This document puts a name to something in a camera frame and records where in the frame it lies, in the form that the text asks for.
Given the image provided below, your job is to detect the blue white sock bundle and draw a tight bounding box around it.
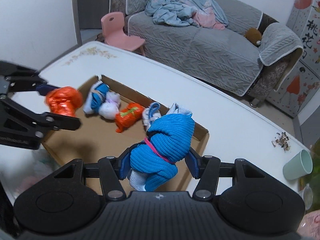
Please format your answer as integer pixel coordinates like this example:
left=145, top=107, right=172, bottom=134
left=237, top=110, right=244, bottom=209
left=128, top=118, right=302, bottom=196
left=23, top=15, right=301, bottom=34
left=83, top=80, right=110, bottom=115

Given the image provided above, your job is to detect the blue knit pink band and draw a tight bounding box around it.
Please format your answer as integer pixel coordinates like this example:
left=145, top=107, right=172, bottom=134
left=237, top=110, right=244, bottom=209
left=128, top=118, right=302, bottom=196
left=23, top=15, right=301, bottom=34
left=128, top=102, right=195, bottom=191

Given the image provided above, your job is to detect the white bubble wrap purple tie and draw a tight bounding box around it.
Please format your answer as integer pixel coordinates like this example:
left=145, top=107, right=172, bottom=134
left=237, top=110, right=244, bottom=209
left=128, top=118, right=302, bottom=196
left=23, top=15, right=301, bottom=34
left=99, top=92, right=121, bottom=120

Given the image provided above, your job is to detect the orange bag green tie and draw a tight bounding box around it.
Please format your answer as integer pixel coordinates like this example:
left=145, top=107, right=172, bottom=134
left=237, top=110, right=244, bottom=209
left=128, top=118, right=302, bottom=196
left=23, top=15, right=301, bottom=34
left=115, top=102, right=145, bottom=133

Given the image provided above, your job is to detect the white towel blue trim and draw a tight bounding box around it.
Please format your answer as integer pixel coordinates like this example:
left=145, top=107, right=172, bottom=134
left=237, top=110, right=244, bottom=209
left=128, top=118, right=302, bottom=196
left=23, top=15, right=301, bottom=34
left=142, top=102, right=162, bottom=131

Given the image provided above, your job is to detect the shallow cardboard box tray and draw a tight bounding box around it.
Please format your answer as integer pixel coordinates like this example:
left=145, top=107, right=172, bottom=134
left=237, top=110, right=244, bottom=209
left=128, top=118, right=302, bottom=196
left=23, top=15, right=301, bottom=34
left=43, top=75, right=209, bottom=194

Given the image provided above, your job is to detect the seed shells pile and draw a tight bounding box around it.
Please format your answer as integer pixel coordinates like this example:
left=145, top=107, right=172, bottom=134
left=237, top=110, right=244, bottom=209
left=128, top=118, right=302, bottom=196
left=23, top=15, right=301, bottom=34
left=271, top=132, right=290, bottom=152

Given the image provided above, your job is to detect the mint green plastic cup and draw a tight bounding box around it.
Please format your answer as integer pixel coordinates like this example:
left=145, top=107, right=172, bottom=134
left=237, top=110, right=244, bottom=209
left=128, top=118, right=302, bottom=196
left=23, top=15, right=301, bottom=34
left=283, top=150, right=313, bottom=180

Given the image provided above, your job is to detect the pink plastic child chair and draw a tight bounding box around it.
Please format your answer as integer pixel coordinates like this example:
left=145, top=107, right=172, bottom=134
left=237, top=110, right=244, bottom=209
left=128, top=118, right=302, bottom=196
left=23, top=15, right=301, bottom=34
left=101, top=11, right=145, bottom=56

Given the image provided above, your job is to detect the clear glass cup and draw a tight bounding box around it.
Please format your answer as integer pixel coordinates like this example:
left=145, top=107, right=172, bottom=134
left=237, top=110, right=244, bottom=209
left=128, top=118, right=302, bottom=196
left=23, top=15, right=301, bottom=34
left=298, top=183, right=313, bottom=211

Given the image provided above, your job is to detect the grey quilted sofa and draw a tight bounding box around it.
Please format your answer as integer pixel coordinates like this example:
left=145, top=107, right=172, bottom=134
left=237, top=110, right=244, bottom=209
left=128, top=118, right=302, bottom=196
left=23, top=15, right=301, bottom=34
left=109, top=0, right=303, bottom=103

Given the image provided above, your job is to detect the brown plush toy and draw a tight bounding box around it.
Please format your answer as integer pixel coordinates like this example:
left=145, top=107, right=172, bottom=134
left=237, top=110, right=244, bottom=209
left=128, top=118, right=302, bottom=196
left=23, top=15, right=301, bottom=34
left=244, top=28, right=262, bottom=47

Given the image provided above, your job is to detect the pink garment on sofa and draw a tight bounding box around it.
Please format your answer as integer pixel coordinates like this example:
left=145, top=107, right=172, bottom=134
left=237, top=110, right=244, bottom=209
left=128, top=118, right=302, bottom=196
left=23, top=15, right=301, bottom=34
left=192, top=8, right=225, bottom=30

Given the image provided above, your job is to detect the light blue blanket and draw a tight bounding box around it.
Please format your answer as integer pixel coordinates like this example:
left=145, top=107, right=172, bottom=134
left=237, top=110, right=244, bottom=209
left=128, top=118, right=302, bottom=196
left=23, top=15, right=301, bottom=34
left=145, top=0, right=229, bottom=27

